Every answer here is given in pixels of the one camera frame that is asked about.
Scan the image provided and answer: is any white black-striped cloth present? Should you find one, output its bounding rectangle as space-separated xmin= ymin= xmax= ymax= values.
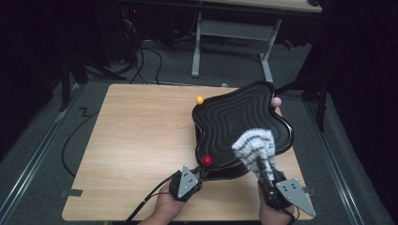
xmin=231 ymin=127 xmax=277 ymax=183

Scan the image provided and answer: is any desk with grey metal legs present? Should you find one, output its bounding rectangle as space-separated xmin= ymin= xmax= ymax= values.
xmin=190 ymin=0 xmax=323 ymax=85

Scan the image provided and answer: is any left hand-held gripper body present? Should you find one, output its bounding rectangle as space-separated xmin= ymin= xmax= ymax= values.
xmin=168 ymin=164 xmax=203 ymax=203

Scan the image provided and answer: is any black floor cable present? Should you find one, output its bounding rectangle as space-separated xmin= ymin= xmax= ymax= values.
xmin=61 ymin=106 xmax=101 ymax=178

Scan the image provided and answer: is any person's left hand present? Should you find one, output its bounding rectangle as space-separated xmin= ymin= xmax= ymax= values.
xmin=138 ymin=182 xmax=188 ymax=225

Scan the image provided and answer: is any aluminium floor rail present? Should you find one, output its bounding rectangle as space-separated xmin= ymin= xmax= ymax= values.
xmin=0 ymin=82 xmax=86 ymax=221
xmin=303 ymin=98 xmax=366 ymax=225

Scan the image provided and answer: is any hand-held gripper cable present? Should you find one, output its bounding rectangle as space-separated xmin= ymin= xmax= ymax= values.
xmin=124 ymin=172 xmax=182 ymax=224
xmin=283 ymin=206 xmax=300 ymax=225

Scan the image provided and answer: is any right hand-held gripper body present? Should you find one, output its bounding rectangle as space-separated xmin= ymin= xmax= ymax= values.
xmin=257 ymin=171 xmax=316 ymax=218

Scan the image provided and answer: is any black wavy tray with stand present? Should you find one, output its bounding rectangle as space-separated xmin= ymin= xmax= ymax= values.
xmin=191 ymin=80 xmax=296 ymax=182

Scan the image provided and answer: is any person's right hand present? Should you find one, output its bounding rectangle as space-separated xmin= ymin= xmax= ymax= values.
xmin=258 ymin=192 xmax=297 ymax=225

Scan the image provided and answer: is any bundle of black cables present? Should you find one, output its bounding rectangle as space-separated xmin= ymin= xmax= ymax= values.
xmin=120 ymin=6 xmax=164 ymax=85

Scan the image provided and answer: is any red ball knob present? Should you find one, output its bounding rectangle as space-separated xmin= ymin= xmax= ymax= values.
xmin=200 ymin=154 xmax=214 ymax=168

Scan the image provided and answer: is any black metal stand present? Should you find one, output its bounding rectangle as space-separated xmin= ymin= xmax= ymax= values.
xmin=272 ymin=69 xmax=330 ymax=133
xmin=58 ymin=52 xmax=128 ymax=113

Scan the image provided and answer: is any right hand-held gripper cable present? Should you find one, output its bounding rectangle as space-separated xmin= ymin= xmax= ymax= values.
xmin=283 ymin=206 xmax=300 ymax=225

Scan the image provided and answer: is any left hand-held gripper cable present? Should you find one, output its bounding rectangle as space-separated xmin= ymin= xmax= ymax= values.
xmin=124 ymin=172 xmax=182 ymax=224

